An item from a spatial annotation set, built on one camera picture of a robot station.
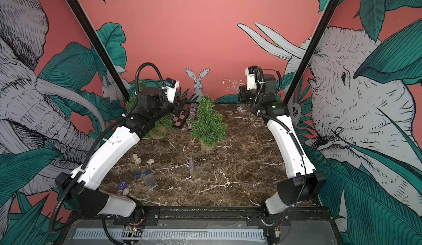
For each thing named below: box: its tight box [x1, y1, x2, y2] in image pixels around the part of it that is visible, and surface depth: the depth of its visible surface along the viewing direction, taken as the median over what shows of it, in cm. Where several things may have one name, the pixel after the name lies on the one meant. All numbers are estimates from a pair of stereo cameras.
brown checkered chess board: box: [172, 110, 190, 128], surface depth 109 cm
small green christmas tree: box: [186, 95, 229, 152], surface depth 79 cm
